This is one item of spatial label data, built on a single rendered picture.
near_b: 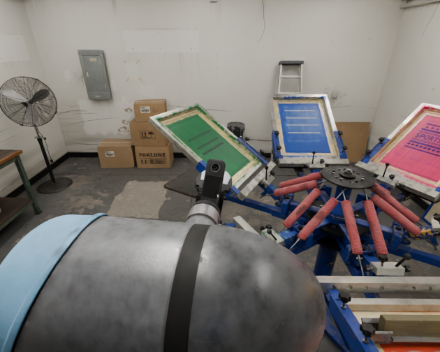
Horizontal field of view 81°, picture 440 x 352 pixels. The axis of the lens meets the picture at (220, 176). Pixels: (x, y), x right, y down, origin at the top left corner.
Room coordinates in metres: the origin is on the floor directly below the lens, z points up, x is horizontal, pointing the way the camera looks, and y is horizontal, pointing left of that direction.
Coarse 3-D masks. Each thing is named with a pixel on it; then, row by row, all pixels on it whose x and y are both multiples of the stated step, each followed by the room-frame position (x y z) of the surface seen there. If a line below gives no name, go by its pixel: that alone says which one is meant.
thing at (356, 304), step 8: (352, 304) 0.69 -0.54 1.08; (360, 304) 0.69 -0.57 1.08; (368, 304) 0.69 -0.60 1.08; (376, 304) 0.69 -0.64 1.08; (384, 304) 0.69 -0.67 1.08; (392, 304) 0.69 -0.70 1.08; (400, 304) 0.69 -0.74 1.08; (408, 304) 0.69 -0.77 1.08; (416, 304) 0.69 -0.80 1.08; (424, 304) 0.69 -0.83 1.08; (432, 304) 0.69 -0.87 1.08
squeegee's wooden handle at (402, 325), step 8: (384, 320) 0.55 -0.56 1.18; (392, 320) 0.55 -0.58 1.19; (400, 320) 0.55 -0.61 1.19; (408, 320) 0.55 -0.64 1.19; (416, 320) 0.55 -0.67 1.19; (424, 320) 0.55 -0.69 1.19; (432, 320) 0.55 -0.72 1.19; (384, 328) 0.54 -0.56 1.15; (392, 328) 0.54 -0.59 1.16; (400, 328) 0.54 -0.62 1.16; (408, 328) 0.54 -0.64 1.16; (416, 328) 0.54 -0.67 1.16; (424, 328) 0.54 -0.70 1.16; (432, 328) 0.54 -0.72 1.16; (392, 336) 0.53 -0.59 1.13; (400, 336) 0.53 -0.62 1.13; (408, 336) 0.53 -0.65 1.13; (416, 336) 0.53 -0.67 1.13; (424, 336) 0.53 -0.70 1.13; (432, 336) 0.53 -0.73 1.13
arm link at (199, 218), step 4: (192, 216) 0.45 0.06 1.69; (196, 216) 0.45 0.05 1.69; (200, 216) 0.44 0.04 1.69; (204, 216) 0.45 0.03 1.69; (208, 216) 0.45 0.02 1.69; (188, 220) 0.44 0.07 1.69; (192, 220) 0.43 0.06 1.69; (196, 220) 0.43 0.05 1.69; (200, 220) 0.43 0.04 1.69; (204, 220) 0.43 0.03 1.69; (208, 220) 0.44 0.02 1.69; (212, 220) 0.45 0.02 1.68; (208, 224) 0.42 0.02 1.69; (216, 224) 0.44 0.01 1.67
